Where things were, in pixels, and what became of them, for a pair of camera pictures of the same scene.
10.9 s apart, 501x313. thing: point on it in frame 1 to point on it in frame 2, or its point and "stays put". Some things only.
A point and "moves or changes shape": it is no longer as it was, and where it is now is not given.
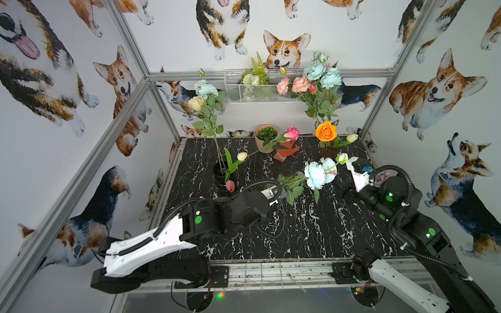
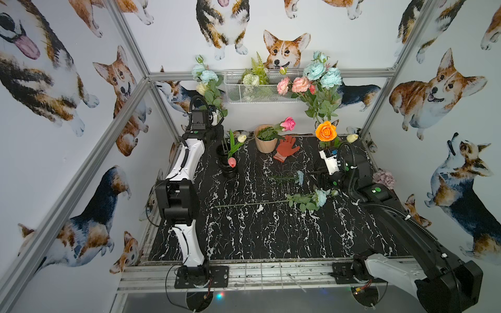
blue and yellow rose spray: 206,102 moves or changes shape
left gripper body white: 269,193 to 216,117
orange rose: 326,132 stays put
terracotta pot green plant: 263,133 stays put
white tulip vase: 241,157 to 234,147
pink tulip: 230,186 to 231,162
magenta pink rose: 280,141 to 289,124
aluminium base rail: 281,274 stays put
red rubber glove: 282,154 stays put
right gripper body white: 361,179 to 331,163
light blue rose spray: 316,175 to 318,198
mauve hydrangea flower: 380,177 stays put
